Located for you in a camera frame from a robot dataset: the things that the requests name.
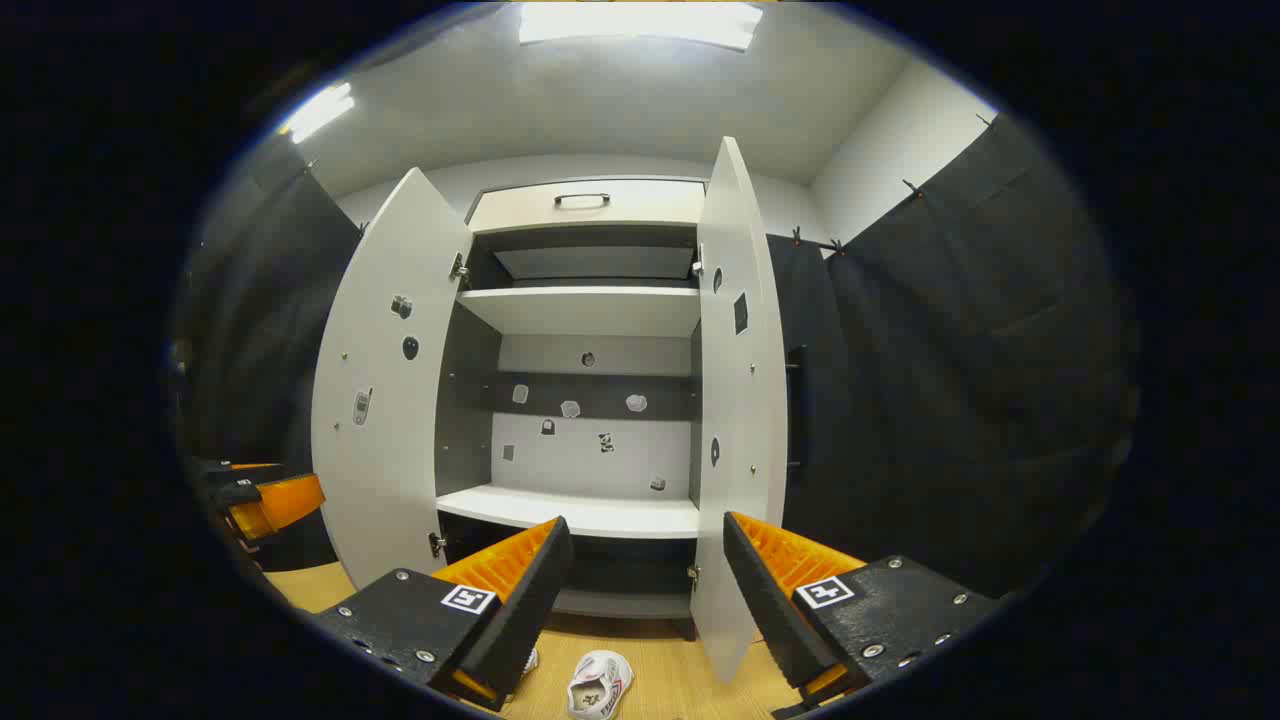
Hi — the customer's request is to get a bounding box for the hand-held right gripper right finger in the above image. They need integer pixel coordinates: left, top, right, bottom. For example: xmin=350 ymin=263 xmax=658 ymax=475
xmin=722 ymin=512 xmax=1001 ymax=719

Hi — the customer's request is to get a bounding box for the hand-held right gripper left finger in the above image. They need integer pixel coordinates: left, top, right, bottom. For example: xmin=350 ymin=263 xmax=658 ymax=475
xmin=305 ymin=516 xmax=574 ymax=713

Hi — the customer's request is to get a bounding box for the white cabinet door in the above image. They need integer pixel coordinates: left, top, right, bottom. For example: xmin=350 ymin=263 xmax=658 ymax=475
xmin=690 ymin=137 xmax=791 ymax=684
xmin=312 ymin=167 xmax=474 ymax=591

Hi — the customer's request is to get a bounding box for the large ceiling light panel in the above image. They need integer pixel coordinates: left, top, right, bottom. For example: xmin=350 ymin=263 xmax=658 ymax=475
xmin=518 ymin=0 xmax=763 ymax=51

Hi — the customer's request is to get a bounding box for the small ceiling light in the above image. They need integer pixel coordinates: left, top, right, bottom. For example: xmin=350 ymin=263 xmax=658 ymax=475
xmin=280 ymin=82 xmax=356 ymax=143

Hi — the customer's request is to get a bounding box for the white cabinet drawer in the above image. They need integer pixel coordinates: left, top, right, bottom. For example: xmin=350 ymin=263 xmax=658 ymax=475
xmin=468 ymin=180 xmax=707 ymax=233

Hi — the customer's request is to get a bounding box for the black backdrop cloth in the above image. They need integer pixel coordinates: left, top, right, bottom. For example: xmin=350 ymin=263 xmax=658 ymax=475
xmin=178 ymin=112 xmax=1141 ymax=601

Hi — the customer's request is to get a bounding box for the white shoe cabinet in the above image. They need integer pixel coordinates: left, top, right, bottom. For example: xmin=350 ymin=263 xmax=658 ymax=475
xmin=312 ymin=137 xmax=791 ymax=684

